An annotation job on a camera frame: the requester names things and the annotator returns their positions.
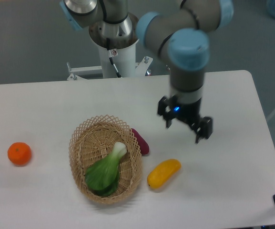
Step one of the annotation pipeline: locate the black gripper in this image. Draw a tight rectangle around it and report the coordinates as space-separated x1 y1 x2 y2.
157 95 213 144

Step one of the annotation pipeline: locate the yellow mango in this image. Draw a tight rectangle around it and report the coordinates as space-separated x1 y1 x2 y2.
147 159 182 189

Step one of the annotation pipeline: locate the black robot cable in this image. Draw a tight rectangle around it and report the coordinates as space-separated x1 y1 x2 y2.
105 38 122 78

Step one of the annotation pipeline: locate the green bok choy vegetable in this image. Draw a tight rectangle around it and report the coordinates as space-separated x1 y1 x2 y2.
85 142 127 197

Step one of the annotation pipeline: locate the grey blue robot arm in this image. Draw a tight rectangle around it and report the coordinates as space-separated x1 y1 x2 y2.
60 0 234 142

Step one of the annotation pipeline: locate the orange tangerine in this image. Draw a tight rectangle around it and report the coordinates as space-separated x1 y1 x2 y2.
7 142 32 166

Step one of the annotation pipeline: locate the woven wicker basket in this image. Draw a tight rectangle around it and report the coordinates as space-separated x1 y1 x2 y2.
69 115 143 205

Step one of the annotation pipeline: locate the purple sweet potato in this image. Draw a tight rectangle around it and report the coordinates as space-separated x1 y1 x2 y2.
131 128 150 156

